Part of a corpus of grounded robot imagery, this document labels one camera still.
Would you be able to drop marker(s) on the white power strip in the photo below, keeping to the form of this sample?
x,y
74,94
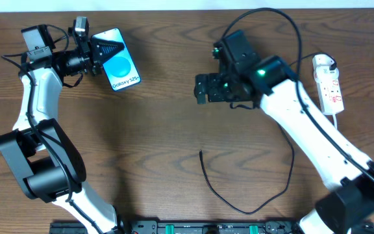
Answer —
x,y
326,76

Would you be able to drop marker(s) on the blue Galaxy smartphone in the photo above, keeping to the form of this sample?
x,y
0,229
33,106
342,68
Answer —
x,y
120,70

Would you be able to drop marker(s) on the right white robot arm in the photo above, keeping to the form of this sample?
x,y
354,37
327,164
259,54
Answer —
x,y
273,87

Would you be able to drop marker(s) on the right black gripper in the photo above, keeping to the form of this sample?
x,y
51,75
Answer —
x,y
202,88

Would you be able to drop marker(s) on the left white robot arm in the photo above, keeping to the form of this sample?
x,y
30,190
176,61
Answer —
x,y
42,158

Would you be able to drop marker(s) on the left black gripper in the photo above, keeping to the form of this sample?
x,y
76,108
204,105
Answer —
x,y
87,56

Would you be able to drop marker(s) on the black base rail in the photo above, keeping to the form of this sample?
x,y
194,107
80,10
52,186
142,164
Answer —
x,y
154,227

